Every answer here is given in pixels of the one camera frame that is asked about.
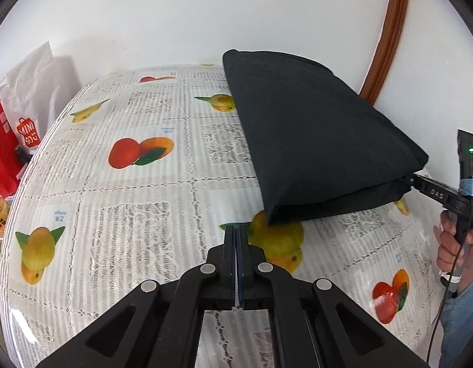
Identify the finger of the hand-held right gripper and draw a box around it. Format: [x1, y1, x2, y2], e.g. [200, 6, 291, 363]
[404, 174, 465, 205]

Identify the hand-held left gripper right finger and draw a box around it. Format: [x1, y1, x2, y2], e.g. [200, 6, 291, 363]
[236, 225, 432, 368]

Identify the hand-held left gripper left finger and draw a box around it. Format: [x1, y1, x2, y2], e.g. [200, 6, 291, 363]
[35, 225, 237, 368]

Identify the black white jacket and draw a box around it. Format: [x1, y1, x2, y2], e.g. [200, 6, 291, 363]
[222, 48, 429, 226]

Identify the person's right forearm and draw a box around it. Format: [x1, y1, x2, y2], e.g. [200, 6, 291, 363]
[439, 266, 473, 365]

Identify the person's right hand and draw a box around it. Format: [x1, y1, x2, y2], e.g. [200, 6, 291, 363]
[433, 212, 473, 277]

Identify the fruit print lace tablecloth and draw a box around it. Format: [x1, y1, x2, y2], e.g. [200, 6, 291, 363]
[0, 63, 453, 368]

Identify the red paper bag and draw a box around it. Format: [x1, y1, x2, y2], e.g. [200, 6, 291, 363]
[0, 98, 23, 188]

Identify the white shopping bag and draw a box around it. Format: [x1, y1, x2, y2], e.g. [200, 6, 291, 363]
[0, 41, 57, 156]

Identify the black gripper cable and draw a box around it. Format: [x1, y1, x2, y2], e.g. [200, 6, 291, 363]
[426, 234, 465, 359]

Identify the brown wooden door frame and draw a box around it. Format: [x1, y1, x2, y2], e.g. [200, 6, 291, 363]
[359, 0, 411, 105]

